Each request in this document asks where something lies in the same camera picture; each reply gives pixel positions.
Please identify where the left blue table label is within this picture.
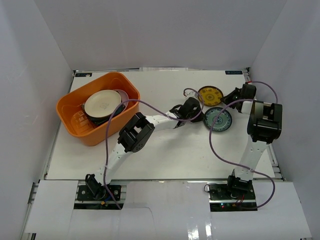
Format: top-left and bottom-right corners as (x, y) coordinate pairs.
(74, 72), (92, 78)

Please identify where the teal square plate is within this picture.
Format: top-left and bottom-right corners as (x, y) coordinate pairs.
(88, 101), (127, 125)

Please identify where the black floral square plate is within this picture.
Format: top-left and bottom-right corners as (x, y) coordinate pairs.
(81, 103), (110, 127)

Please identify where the blue white round plate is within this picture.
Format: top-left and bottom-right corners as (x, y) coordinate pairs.
(203, 107), (233, 133)

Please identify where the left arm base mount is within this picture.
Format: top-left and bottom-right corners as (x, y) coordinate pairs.
(76, 184), (122, 202)

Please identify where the blue table label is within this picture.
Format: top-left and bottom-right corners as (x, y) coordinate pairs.
(225, 70), (243, 75)
(74, 72), (92, 78)

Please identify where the white paper sheet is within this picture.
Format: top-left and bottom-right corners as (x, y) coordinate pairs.
(139, 67), (189, 72)

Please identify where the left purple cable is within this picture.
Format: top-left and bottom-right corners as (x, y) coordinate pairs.
(103, 87), (204, 210)

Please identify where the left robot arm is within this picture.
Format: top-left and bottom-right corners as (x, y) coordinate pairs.
(85, 97), (204, 201)

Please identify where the orange plastic bin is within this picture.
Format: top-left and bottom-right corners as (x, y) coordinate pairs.
(56, 72), (141, 146)

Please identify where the pink round plate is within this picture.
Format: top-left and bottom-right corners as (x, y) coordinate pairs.
(115, 89), (129, 110)

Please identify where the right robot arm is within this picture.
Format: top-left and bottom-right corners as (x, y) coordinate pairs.
(221, 83), (283, 200)

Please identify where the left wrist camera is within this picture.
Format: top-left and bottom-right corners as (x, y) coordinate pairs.
(183, 88), (198, 99)

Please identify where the cream round plate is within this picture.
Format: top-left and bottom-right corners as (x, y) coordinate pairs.
(84, 89), (122, 118)

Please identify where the yellow patterned round plate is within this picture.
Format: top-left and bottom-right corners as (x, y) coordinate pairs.
(197, 85), (224, 107)

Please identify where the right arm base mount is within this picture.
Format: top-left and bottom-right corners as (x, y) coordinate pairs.
(203, 183), (256, 200)

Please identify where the right blue table label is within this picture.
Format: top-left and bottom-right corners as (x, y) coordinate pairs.
(225, 70), (243, 75)

